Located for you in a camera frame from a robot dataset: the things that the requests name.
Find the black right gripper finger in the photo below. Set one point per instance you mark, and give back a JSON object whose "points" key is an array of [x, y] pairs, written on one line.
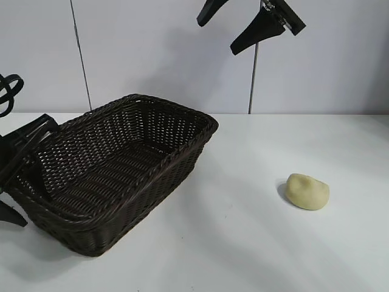
{"points": [[211, 12], [258, 29]]}

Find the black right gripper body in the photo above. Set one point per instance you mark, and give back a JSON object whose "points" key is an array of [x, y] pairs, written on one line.
{"points": [[288, 15]]}

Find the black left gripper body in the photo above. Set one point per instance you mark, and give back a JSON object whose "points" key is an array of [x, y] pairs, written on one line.
{"points": [[18, 146]]}

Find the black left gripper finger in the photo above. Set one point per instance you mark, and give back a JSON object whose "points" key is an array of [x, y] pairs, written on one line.
{"points": [[39, 176], [10, 214]]}

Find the dark brown wicker basket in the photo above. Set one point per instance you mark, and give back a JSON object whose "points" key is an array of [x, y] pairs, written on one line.
{"points": [[121, 182]]}

